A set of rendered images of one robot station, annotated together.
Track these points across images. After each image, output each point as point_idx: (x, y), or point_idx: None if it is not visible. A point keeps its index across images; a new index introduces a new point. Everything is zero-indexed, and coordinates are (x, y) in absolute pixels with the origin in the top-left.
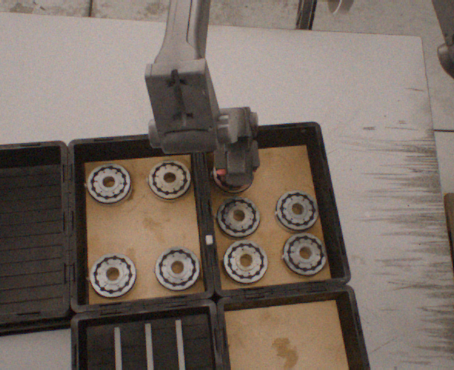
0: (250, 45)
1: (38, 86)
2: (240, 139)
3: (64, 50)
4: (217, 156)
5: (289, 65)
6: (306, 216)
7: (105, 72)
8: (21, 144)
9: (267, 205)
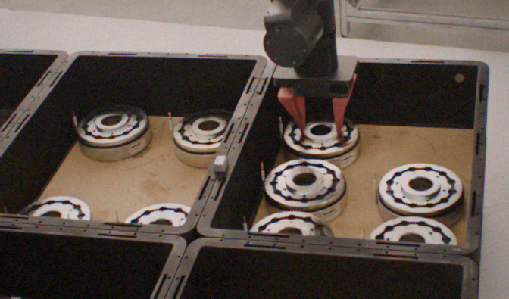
0: None
1: None
2: None
3: (152, 51)
4: (282, 66)
5: (500, 88)
6: (434, 197)
7: None
8: (8, 50)
9: (370, 191)
